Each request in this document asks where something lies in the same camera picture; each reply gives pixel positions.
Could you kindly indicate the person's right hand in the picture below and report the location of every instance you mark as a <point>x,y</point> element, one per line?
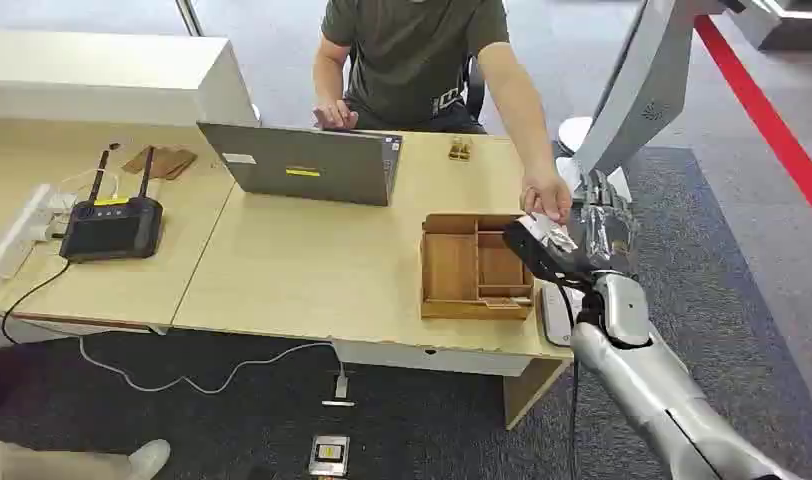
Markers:
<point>334,116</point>

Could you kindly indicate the white cabinet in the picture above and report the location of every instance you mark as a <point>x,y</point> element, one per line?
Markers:
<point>108,76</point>

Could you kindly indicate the silvery white card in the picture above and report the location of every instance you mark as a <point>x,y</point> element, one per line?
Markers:
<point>553,233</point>

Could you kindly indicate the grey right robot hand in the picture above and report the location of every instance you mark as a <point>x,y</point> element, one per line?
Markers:
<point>605,232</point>

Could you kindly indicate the small wooden stand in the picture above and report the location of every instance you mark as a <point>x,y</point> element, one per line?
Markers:
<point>460,150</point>

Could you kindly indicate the wooden card box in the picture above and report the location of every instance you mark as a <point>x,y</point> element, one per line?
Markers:
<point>469,268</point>

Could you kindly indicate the white plug adapter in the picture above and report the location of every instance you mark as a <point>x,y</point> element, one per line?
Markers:
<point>340,391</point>

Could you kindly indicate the brown leather pouch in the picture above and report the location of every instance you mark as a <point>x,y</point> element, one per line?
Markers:
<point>161,162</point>

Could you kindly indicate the pale wooden desk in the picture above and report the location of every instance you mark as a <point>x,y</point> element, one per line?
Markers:
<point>326,278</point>
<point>81,291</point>

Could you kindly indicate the person's left hand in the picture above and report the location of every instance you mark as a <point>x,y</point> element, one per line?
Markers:
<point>545,192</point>

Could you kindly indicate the white power strip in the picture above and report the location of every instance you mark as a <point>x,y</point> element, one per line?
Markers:
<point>22,228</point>

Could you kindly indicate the person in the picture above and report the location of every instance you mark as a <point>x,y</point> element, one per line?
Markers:
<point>409,60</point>

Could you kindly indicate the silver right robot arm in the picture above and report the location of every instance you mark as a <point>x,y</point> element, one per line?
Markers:
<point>651,391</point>

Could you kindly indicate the metal floor socket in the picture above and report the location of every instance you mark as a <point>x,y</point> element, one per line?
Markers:
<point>329,455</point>

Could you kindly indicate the grey laptop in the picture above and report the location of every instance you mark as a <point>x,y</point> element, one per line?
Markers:
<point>306,166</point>

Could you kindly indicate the white screen stand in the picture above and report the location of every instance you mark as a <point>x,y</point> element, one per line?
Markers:
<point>644,86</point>

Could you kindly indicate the white flat device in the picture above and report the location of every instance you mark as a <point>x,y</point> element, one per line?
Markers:
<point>553,318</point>

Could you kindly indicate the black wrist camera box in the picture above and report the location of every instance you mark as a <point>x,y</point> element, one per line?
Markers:
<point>532,252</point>

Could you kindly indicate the black remote controller with antennas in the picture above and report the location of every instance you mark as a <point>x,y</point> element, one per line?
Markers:
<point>111,228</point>

